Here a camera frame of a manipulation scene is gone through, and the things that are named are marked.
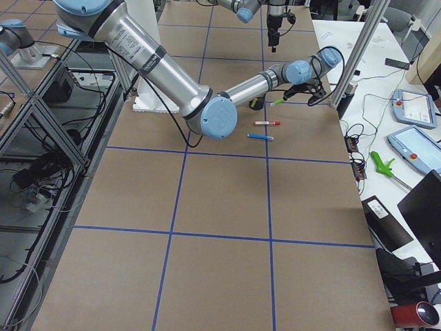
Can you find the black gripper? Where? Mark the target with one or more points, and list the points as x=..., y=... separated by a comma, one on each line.
x=297, y=89
x=273, y=21

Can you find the green highlighter pen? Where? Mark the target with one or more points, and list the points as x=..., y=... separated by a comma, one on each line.
x=277, y=102

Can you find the red white marker pen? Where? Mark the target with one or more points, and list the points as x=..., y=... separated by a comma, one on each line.
x=267, y=123

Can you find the blue highlighter pen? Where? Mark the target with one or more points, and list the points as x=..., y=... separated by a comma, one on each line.
x=260, y=137

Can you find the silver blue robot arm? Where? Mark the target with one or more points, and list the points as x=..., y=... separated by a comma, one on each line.
x=206, y=113
x=244, y=10

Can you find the black mesh pen cup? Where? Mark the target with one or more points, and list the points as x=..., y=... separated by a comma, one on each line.
x=257, y=103

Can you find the black smartphone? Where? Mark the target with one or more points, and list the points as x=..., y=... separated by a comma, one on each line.
x=397, y=64

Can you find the orange black usb hub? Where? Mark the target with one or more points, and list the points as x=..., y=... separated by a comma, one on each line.
x=356, y=158

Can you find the green plastic tool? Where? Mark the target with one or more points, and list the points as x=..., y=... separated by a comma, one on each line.
x=381, y=166

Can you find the far blue teach pendant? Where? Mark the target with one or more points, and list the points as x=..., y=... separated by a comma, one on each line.
x=414, y=108

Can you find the blue teach pendant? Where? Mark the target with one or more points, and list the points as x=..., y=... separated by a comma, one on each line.
x=417, y=148
x=414, y=108

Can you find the near blue teach pendant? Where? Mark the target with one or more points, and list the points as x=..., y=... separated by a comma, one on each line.
x=417, y=148

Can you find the black box white label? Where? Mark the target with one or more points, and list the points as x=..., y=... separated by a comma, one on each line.
x=384, y=225

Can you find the black computer monitor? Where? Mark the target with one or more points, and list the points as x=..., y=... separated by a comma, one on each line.
x=420, y=209

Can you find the red thermos bottle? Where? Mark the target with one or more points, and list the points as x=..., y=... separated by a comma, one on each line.
x=412, y=315

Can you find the aluminium frame post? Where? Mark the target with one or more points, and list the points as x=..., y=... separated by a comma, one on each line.
x=373, y=18

